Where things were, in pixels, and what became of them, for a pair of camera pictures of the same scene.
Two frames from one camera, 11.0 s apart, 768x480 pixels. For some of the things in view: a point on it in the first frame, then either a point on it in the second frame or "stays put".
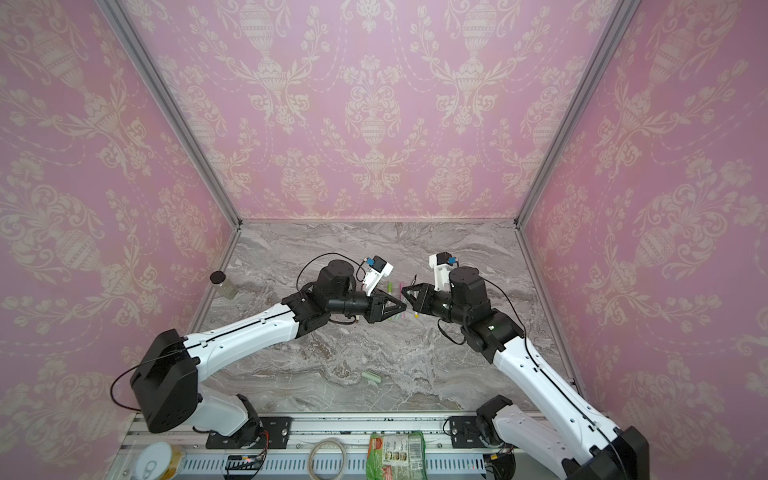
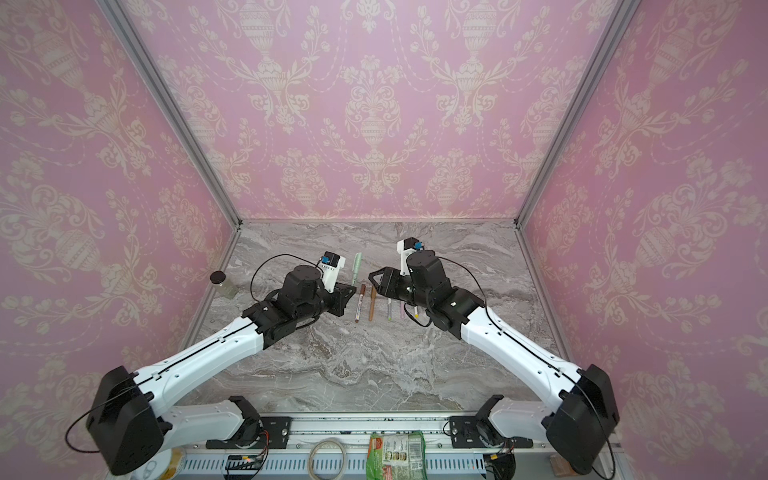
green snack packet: (396, 457) stays put
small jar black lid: (217, 277) stays put
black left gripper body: (374, 312) → (334, 302)
